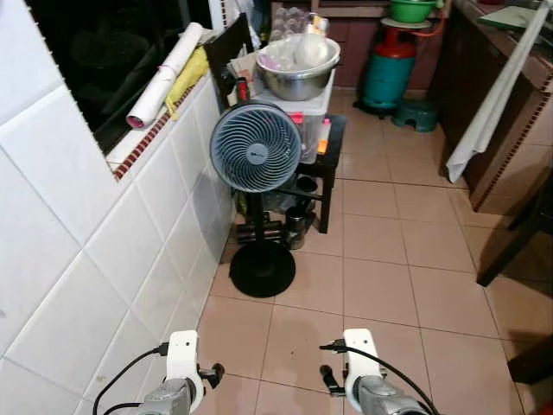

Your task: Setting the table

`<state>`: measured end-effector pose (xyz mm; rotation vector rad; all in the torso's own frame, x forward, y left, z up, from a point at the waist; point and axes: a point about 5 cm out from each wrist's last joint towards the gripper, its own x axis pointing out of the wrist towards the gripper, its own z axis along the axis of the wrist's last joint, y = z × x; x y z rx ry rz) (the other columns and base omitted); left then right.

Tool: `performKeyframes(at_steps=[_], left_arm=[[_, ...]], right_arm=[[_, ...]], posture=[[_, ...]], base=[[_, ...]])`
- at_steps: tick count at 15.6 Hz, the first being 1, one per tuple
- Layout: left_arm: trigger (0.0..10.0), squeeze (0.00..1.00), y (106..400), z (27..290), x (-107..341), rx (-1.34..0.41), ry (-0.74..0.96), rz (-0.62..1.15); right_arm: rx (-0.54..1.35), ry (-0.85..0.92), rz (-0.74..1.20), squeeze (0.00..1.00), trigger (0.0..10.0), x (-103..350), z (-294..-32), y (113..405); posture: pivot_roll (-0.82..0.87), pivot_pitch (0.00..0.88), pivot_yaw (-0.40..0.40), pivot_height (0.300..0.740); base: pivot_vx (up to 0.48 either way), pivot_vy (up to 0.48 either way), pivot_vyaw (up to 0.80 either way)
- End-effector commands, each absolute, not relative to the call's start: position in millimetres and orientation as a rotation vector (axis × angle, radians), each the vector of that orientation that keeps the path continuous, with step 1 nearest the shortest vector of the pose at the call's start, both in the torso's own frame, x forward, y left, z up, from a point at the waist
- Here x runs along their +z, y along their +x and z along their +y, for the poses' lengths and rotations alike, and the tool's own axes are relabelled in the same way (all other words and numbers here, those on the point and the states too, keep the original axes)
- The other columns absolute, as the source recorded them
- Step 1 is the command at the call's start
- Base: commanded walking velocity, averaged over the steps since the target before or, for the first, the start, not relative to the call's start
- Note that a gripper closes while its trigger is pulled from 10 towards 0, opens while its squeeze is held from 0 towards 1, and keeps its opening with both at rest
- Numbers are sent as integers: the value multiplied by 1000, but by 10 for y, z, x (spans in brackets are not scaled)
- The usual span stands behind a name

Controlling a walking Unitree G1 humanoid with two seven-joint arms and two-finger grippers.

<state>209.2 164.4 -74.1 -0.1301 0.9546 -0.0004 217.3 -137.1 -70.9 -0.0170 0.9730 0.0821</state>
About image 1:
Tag dark wooden table leg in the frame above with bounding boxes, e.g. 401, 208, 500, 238
477, 173, 553, 287

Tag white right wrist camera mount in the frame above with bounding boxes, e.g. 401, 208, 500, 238
343, 329, 382, 382

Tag green plastic basin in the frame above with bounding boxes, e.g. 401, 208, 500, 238
388, 0, 438, 24

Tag long white rolled sheet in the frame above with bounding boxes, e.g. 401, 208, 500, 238
446, 0, 553, 183

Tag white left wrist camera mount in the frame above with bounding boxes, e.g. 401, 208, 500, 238
166, 330, 201, 386

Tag brown kitchen cabinet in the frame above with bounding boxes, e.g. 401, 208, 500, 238
429, 0, 553, 217

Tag yellow cloth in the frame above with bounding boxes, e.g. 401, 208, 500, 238
165, 47, 210, 120

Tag grey-blue standing fan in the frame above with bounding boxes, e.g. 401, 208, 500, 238
210, 101, 303, 299

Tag large steel bowl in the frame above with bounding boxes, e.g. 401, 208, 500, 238
257, 39, 341, 102

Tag small green plastic stool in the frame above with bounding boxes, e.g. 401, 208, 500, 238
391, 99, 439, 133

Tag dark window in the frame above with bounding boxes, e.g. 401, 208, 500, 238
26, 0, 217, 156

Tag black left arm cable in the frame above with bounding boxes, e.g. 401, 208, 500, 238
92, 343, 170, 415

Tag white plastic bags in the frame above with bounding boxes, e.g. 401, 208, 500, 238
264, 33, 334, 73

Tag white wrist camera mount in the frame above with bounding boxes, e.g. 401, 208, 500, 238
166, 330, 201, 386
343, 329, 382, 382

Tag small orange packet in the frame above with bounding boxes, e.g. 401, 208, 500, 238
317, 119, 333, 156

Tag rolled white paper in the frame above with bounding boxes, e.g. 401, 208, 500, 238
127, 22, 206, 131

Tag grey egg tray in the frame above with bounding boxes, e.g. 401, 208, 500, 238
270, 7, 331, 42

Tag dark metal pot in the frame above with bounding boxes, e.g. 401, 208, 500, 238
283, 206, 314, 250

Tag green gas cylinder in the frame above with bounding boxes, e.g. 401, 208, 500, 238
361, 25, 418, 114

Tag black side table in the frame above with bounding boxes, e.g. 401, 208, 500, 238
238, 114, 347, 235

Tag clear plastic storage box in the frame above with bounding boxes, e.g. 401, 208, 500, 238
285, 73, 334, 165

